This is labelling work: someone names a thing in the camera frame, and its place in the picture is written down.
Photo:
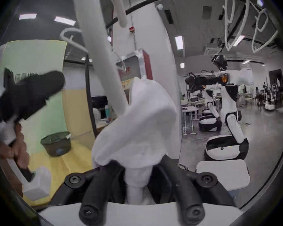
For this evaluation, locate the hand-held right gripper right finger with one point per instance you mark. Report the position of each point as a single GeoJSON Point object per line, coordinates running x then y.
{"type": "Point", "coordinates": [191, 196]}

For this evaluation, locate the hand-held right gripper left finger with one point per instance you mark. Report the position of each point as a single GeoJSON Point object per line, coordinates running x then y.
{"type": "Point", "coordinates": [94, 196]}

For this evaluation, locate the group of robots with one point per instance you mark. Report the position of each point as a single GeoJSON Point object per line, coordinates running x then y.
{"type": "Point", "coordinates": [270, 98]}

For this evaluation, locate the black clothes rack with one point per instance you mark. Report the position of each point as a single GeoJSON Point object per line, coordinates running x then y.
{"type": "Point", "coordinates": [90, 98]}

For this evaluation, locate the tall white humanoid robot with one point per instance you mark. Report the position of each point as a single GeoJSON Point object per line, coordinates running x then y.
{"type": "Point", "coordinates": [228, 116]}

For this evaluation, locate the red framed sign board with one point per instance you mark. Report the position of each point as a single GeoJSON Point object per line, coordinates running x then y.
{"type": "Point", "coordinates": [146, 65]}

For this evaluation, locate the white rounded table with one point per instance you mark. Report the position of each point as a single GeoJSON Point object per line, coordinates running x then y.
{"type": "Point", "coordinates": [222, 175]}

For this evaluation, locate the thick white clothes hanger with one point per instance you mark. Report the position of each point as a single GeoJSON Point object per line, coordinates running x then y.
{"type": "Point", "coordinates": [97, 46]}

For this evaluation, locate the white cloth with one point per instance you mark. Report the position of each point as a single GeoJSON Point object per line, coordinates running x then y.
{"type": "Point", "coordinates": [141, 126]}

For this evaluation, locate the person's left hand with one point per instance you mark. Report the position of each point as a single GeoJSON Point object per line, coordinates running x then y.
{"type": "Point", "coordinates": [16, 147]}

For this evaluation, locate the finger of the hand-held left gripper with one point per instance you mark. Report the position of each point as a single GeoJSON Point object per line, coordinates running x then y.
{"type": "Point", "coordinates": [35, 90]}

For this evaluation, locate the dark green basket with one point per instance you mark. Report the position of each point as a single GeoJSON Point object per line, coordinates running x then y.
{"type": "Point", "coordinates": [56, 145]}

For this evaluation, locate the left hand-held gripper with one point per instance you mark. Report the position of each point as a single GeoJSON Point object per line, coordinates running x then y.
{"type": "Point", "coordinates": [39, 185]}

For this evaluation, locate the white metal frame table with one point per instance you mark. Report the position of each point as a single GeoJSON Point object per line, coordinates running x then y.
{"type": "Point", "coordinates": [188, 119]}

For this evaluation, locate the desk with bottles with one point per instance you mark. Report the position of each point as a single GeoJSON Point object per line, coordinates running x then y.
{"type": "Point", "coordinates": [103, 116]}

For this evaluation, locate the small white wheeled robot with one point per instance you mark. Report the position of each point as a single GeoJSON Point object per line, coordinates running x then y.
{"type": "Point", "coordinates": [210, 122]}

